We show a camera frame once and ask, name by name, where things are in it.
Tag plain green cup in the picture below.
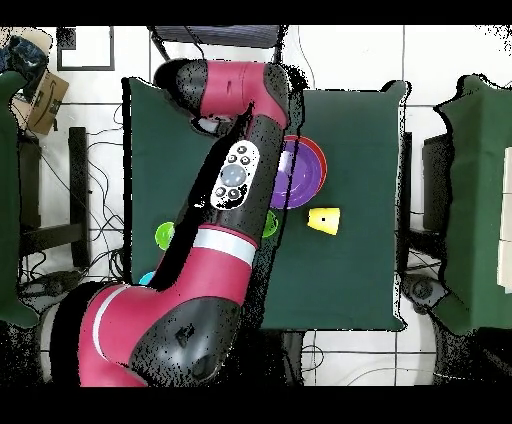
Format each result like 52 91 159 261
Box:
261 209 280 240

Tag tangled black floor cables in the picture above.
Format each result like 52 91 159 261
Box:
17 103 127 301

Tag ribbed green cup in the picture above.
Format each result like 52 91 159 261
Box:
154 221 176 252

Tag black bag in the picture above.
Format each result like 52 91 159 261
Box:
8 35 50 101

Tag green cloth side table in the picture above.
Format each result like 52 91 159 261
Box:
433 74 512 335
0 70 41 329

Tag brown cardboard box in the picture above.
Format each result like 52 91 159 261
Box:
9 70 70 136

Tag black stand frame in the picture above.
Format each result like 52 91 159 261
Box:
17 126 92 269
421 133 455 233

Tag black square frame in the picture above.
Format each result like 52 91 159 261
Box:
56 25 116 72

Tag ribbed yellow cup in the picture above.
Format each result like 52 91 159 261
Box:
306 206 342 236

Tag dark folding chair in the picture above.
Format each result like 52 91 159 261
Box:
146 24 289 65

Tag purple bowl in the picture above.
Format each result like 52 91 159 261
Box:
269 138 324 211

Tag dark green table cloth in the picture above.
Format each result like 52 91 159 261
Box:
121 76 411 332

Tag wide orange bowl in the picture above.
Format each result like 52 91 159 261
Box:
283 134 328 194

